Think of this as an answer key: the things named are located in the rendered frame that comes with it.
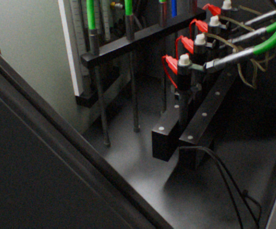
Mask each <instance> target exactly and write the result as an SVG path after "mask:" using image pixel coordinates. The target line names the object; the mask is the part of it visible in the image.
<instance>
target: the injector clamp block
mask: <svg viewBox="0 0 276 229"><path fill-rule="evenodd" d="M239 64H240V68H241V72H242V76H243V78H244V79H245V74H246V70H247V61H243V62H240V63H239ZM206 76H207V72H204V73H203V84H202V103H201V106H200V107H199V109H198V110H197V112H196V113H195V116H194V117H193V100H194V94H188V116H187V128H186V129H185V131H184V132H183V134H182V135H181V137H180V139H179V143H178V137H179V100H176V99H173V101H172V103H171V104H170V105H169V107H168V108H167V109H166V111H165V113H164V114H163V115H162V116H161V118H160V119H159V120H158V122H157V124H156V125H155V126H154V128H153V129H152V155H153V158H157V159H160V160H162V161H166V162H169V160H170V158H171V157H172V155H173V153H174V152H175V150H176V148H177V147H179V166H180V167H183V168H187V169H189V170H192V171H195V170H196V169H197V167H198V165H199V163H200V161H201V160H202V158H203V156H204V155H208V156H209V154H207V153H206V152H204V151H202V150H187V151H186V150H185V149H180V147H206V148H209V149H210V150H213V151H214V152H215V153H216V151H217V149H218V147H219V146H220V143H221V141H222V140H223V138H224V135H225V134H226V132H227V126H228V116H229V109H230V108H231V106H232V104H233V102H234V101H235V100H236V97H237V95H238V94H239V91H240V90H241V88H242V87H243V84H244V82H243V81H242V80H241V78H240V76H239V72H238V66H237V64H236V65H232V66H229V67H228V68H224V70H223V72H221V74H220V76H219V77H218V79H217V72H215V74H214V85H213V87H212V89H211V90H210V91H209V93H208V94H207V96H206Z"/></svg>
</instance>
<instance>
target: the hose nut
mask: <svg viewBox="0 0 276 229"><path fill-rule="evenodd" d="M206 69H207V70H208V72H209V73H213V72H217V71H219V70H217V69H216V68H215V67H214V61H211V62H208V63H207V64H206Z"/></svg>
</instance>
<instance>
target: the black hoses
mask: <svg viewBox="0 0 276 229"><path fill-rule="evenodd" d="M147 1H148V0H144V2H143V0H135V3H134V0H131V4H132V8H133V9H132V13H133V17H134V24H137V26H138V27H139V30H143V29H145V28H147V22H146V18H145V17H144V16H142V14H143V11H144V9H145V7H146V4H147ZM142 3H143V5H142ZM133 4H134V6H133ZM141 5H142V8H141ZM140 8H141V9H140ZM139 10H140V12H139ZM139 19H141V20H143V27H142V26H141V24H140V22H139ZM123 20H124V21H125V16H123ZM123 20H122V19H119V21H118V23H119V25H118V24H117V23H115V24H114V26H113V27H114V29H117V28H118V29H119V30H120V31H121V34H119V33H118V32H117V31H116V30H114V29H113V27H110V28H109V30H110V33H114V34H115V35H116V36H117V37H119V38H122V37H123V36H124V34H125V33H126V29H125V22H124V21H123ZM121 24H123V25H124V27H123V28H122V27H121V26H120V25H121Z"/></svg>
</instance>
